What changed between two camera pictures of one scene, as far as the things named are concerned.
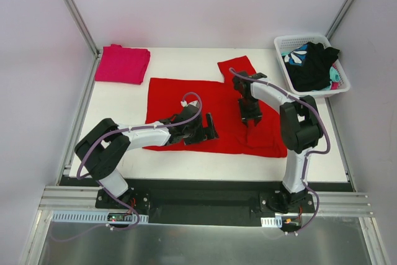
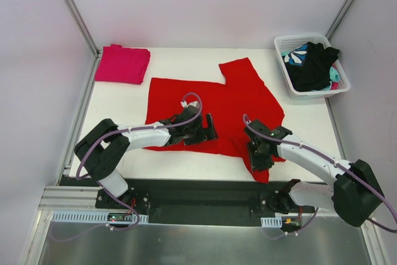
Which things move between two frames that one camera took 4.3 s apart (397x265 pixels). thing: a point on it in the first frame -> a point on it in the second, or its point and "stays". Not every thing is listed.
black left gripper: [200, 131] stays
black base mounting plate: [201, 202] stays
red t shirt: [263, 138] stays
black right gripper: [250, 113] -> [257, 162]
